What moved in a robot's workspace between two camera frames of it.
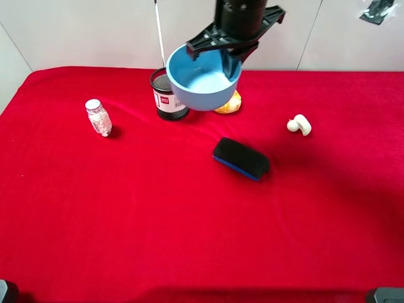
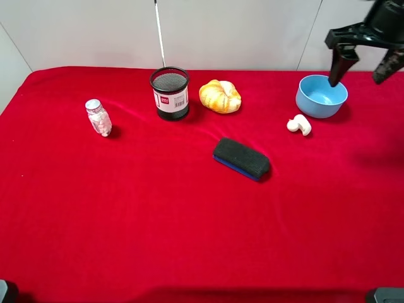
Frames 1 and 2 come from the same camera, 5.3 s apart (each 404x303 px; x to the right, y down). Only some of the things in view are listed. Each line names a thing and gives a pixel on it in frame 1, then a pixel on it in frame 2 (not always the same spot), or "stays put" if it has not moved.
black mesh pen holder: [168, 107] stays put
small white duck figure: [300, 122] stays put
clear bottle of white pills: [99, 118] stays put
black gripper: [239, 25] to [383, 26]
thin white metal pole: [160, 33] stays put
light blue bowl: [202, 83] to [316, 98]
